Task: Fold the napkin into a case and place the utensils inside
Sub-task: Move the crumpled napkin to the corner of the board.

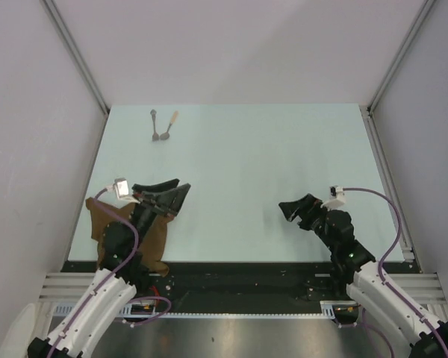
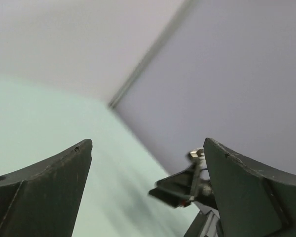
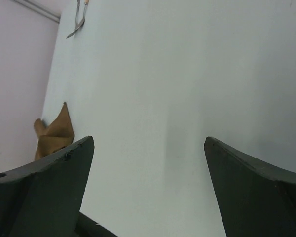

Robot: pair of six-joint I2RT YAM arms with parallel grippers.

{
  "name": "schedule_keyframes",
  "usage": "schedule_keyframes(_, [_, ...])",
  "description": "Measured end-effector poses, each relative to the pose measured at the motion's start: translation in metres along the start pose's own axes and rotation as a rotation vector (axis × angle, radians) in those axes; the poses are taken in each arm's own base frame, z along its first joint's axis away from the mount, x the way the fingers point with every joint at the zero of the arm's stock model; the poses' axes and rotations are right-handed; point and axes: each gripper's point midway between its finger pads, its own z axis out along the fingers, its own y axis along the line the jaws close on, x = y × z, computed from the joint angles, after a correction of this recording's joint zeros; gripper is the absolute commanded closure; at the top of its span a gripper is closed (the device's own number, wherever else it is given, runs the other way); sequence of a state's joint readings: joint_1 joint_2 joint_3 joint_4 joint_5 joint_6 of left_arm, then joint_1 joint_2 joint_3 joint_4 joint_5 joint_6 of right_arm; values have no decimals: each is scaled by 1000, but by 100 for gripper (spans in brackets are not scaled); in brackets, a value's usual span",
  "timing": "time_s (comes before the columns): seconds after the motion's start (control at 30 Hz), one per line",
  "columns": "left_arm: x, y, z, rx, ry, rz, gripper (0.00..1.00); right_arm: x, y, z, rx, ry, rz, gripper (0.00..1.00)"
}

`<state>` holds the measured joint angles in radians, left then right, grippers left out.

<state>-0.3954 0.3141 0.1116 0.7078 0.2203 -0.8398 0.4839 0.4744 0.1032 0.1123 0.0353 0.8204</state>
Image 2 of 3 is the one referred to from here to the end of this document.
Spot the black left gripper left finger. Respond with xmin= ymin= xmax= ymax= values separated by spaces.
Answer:
xmin=0 ymin=139 xmax=92 ymax=237

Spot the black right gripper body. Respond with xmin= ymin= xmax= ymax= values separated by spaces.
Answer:
xmin=148 ymin=147 xmax=220 ymax=237

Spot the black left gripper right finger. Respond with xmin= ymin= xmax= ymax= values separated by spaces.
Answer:
xmin=204 ymin=138 xmax=296 ymax=237

